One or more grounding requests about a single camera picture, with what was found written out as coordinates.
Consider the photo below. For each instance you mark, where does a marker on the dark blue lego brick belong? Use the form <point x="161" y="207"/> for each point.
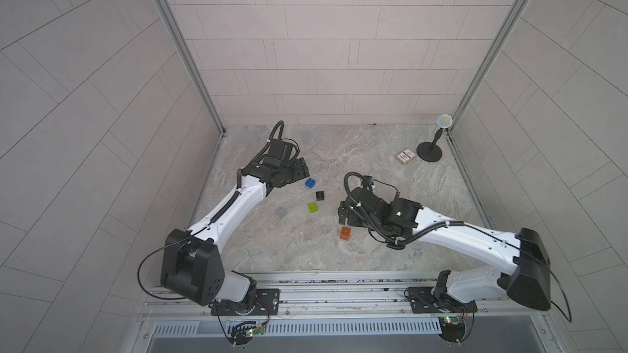
<point x="310" y="183"/>

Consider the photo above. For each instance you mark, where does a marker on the left circuit board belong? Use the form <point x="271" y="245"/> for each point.
<point x="244" y="332"/>

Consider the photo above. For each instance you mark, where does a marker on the circuit board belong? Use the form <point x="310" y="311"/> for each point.
<point x="244" y="332"/>
<point x="454" y="329"/>

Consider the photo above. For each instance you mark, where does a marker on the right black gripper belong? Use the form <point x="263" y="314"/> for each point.
<point x="347" y="212"/>

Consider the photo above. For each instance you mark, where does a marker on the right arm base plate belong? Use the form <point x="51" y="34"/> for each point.
<point x="422" y="301"/>

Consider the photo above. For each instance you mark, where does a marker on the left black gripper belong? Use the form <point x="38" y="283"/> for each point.
<point x="297" y="169"/>

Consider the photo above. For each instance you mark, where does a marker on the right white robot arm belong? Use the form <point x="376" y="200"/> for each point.
<point x="516" y="265"/>

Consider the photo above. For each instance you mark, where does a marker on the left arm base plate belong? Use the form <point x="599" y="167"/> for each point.
<point x="259" y="302"/>

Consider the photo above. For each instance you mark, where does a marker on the aluminium rail frame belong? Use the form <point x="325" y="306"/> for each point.
<point x="334" y="294"/>

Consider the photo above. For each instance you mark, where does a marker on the red orange lego brick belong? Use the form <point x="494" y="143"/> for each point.
<point x="345" y="233"/>

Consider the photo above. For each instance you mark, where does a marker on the black stand with round disc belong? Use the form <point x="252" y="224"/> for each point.
<point x="430" y="151"/>

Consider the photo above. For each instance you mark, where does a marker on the grey lego brick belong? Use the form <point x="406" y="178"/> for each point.
<point x="281" y="212"/>

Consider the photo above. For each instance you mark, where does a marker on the right circuit board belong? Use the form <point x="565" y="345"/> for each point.
<point x="454" y="329"/>

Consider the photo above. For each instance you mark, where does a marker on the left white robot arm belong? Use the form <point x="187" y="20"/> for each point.
<point x="192" y="266"/>

